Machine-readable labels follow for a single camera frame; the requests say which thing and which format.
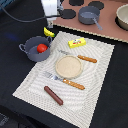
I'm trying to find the beige woven placemat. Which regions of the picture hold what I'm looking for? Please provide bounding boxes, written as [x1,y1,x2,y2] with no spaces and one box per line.
[13,32,114,128]

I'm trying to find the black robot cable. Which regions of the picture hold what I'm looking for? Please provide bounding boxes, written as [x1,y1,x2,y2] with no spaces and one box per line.
[0,3,48,24]

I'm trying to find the black stove burner disc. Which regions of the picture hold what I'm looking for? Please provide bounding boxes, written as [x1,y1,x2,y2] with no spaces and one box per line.
[69,0,84,6]
[61,9,76,19]
[88,1,104,10]

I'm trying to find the tan wooden plate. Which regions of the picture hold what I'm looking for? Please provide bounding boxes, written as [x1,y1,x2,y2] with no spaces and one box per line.
[55,55,83,79]

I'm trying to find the yellow toy banana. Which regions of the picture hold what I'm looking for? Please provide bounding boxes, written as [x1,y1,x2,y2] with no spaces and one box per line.
[44,27,55,37]

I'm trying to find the toy fork orange handle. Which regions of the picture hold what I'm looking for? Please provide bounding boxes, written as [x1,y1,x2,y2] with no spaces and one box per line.
[43,71,85,90]

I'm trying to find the beige bowl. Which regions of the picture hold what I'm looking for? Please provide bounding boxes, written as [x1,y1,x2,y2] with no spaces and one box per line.
[116,4,128,30]

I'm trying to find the red toy tomato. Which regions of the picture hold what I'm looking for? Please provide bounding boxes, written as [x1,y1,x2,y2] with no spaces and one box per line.
[37,44,48,53]

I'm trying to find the brown toy sausage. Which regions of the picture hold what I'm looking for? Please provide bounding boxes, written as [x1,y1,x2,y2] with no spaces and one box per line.
[44,86,63,105]

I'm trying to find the pink toy stove board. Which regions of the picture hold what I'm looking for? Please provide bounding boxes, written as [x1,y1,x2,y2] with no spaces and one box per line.
[53,0,128,43]

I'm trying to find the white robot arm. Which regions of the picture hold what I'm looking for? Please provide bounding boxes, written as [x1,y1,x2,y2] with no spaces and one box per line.
[41,0,63,17]

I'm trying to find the grey toy pot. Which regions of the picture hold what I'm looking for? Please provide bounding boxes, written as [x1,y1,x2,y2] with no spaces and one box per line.
[19,36,52,62]

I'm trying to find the toy knife orange handle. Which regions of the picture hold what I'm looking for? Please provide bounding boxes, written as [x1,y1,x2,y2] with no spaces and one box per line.
[58,50,97,63]

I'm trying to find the yellow toy butter box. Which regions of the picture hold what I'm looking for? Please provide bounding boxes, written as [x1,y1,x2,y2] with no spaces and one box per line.
[68,38,86,48]

